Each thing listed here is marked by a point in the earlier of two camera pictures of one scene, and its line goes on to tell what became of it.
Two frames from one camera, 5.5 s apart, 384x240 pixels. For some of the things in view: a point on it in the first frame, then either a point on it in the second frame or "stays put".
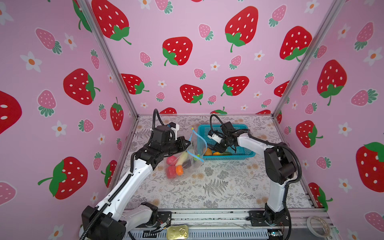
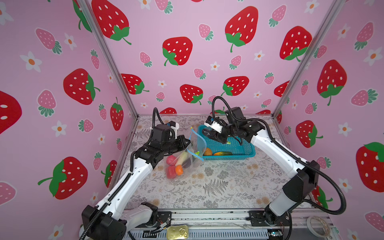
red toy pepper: x=171 y=172 stays put
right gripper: x=217 y=147 -> x=222 y=139
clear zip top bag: x=183 y=163 stays put
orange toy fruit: x=179 y=170 stays put
